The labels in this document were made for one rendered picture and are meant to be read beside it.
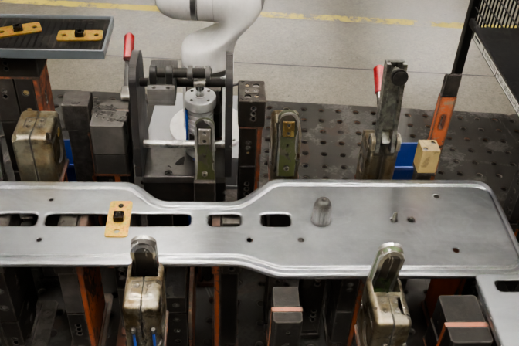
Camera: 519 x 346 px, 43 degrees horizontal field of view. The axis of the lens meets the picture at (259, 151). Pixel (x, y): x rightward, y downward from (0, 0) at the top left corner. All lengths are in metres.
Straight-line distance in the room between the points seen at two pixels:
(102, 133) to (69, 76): 2.21
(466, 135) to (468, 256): 0.83
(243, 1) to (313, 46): 2.27
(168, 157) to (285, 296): 0.41
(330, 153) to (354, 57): 1.87
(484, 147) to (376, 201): 0.76
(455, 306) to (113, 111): 0.68
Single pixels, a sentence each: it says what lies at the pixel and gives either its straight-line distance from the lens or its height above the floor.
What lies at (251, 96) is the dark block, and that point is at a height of 1.12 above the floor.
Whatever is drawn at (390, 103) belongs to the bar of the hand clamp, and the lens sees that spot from 1.19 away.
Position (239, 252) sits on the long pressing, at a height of 1.00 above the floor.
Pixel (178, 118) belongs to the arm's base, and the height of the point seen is 0.81.
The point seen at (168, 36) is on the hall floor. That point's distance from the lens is 3.70.
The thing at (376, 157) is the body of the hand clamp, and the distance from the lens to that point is 1.24.
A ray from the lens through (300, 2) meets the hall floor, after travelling 4.11.
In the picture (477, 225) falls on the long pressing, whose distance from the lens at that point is 1.20.
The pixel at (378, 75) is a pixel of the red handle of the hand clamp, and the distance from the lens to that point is 1.26.
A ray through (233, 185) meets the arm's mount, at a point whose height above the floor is 0.71.
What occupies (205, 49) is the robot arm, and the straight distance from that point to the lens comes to 1.47.
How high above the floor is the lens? 1.79
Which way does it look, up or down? 39 degrees down
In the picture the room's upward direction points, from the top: 3 degrees clockwise
